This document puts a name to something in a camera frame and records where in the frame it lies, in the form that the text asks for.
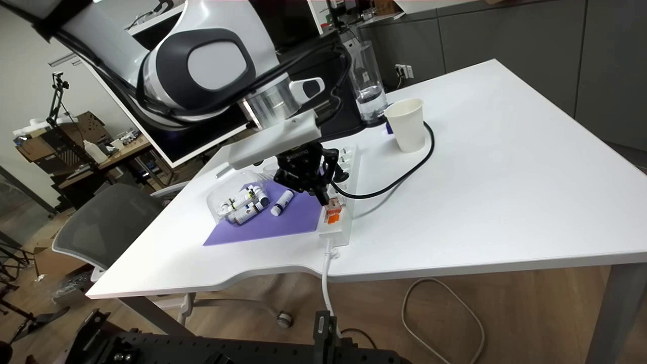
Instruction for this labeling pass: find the black camera tripod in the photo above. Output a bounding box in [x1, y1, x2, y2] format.
[44, 71, 74, 131]

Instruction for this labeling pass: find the black coffee machine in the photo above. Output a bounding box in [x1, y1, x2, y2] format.
[314, 28, 369, 140]

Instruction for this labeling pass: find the white wall outlet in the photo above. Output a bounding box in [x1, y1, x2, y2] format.
[394, 63, 416, 85]

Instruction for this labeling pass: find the grey floor cable loop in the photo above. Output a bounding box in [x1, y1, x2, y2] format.
[399, 277, 487, 364]

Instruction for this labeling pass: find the clear water tank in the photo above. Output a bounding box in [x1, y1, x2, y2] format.
[339, 27, 392, 130]

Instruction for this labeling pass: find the white power strip orange switch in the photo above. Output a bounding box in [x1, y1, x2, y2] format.
[316, 140, 362, 250]

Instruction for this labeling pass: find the grey wrist camera mount bar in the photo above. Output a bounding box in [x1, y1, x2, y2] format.
[225, 110, 324, 173]

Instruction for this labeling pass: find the large white-framed black monitor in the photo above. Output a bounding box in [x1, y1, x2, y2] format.
[126, 0, 319, 171]

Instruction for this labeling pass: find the small white tube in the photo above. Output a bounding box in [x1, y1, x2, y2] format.
[269, 188, 297, 218]

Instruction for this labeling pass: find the cluttered wooden desk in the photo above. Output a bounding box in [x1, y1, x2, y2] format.
[13, 110, 158, 192]

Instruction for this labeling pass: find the thin black floor cable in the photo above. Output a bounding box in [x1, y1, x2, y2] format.
[337, 326, 380, 355]

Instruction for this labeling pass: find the clear plastic bag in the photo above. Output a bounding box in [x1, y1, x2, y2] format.
[204, 165, 285, 229]

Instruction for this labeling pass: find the white power strip cord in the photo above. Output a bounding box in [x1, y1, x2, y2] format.
[319, 244, 339, 319]

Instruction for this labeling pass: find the white paper cup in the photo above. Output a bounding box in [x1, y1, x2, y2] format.
[381, 97, 428, 157]

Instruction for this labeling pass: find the purple mat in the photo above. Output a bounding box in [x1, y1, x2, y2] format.
[202, 177, 328, 250]

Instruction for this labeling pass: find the grey office chair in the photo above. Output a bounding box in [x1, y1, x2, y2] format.
[51, 183, 295, 331]

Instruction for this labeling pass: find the black power cable with plug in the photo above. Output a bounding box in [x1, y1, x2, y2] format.
[322, 119, 439, 203]

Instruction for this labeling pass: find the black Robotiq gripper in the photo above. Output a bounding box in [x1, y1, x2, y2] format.
[271, 140, 339, 206]

